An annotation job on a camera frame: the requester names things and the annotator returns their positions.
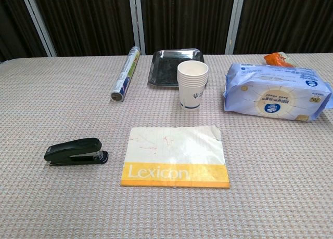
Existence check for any cling film roll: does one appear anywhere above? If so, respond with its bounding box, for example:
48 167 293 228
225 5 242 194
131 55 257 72
110 47 142 103

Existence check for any beige woven tablecloth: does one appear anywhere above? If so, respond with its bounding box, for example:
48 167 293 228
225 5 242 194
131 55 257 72
0 52 333 239

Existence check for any black stapler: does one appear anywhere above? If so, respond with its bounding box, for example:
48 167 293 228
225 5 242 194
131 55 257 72
43 137 109 167

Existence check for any stainless steel rectangular tray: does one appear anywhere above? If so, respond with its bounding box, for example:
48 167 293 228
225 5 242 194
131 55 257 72
147 48 205 89

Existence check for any light blue tissue pack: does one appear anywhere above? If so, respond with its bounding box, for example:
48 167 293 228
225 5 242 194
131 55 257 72
223 63 333 123

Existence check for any orange snack packet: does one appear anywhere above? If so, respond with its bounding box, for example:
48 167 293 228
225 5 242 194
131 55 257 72
263 51 296 68

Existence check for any grey partition frame post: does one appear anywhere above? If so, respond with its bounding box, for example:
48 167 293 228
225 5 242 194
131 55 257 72
224 0 247 55
128 0 146 55
20 0 57 57

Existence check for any white paper cup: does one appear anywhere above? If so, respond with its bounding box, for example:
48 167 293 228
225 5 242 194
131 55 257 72
177 61 209 110

